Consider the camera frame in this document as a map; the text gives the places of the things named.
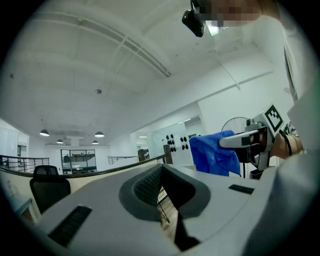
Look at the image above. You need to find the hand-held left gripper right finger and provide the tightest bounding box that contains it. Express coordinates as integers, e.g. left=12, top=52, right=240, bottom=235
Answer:
left=162, top=163, right=279, bottom=256

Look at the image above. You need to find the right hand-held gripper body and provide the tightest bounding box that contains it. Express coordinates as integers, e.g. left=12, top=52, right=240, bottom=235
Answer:
left=236, top=103, right=286, bottom=173

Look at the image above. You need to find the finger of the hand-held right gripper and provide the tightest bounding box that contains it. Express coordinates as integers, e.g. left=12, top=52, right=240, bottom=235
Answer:
left=218, top=129, right=261, bottom=149

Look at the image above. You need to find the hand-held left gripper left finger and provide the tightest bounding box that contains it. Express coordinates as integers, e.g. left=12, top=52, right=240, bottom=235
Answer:
left=34, top=163, right=183, bottom=256

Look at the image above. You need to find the blue cloth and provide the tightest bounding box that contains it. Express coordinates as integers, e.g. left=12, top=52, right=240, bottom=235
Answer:
left=188, top=129, right=242, bottom=177

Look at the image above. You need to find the person's right forearm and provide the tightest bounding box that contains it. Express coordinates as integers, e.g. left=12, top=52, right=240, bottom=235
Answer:
left=271, top=128, right=305, bottom=161

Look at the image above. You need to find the standing fan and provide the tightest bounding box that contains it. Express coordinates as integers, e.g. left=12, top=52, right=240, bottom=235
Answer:
left=220, top=116, right=251, bottom=179

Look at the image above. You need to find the black wristband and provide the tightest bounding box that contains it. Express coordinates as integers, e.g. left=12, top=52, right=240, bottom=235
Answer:
left=278, top=129, right=293, bottom=156

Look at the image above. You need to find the curved wooden handrail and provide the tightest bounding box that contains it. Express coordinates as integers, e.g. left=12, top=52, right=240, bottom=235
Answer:
left=0, top=152, right=170, bottom=179

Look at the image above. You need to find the black bin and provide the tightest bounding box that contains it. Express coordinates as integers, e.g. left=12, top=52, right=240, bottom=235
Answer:
left=249, top=169, right=264, bottom=180

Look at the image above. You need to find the black office chair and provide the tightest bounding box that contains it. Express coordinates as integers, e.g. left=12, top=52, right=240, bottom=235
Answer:
left=29, top=164, right=72, bottom=214

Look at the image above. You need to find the black metal railing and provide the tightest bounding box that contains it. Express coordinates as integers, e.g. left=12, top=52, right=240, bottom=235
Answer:
left=0, top=154, right=50, bottom=174

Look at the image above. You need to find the group of black wall objects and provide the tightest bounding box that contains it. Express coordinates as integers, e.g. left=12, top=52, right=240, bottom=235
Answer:
left=164, top=133, right=189, bottom=153

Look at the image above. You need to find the brown wooden post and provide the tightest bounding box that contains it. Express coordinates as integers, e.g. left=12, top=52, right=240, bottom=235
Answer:
left=163, top=144, right=174, bottom=165

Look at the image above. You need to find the long ceiling light rail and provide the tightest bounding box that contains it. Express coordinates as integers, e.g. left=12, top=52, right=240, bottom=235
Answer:
left=42, top=9, right=173, bottom=79

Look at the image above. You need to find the black head camera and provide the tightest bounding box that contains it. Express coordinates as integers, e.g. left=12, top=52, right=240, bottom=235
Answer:
left=181, top=0, right=207, bottom=38

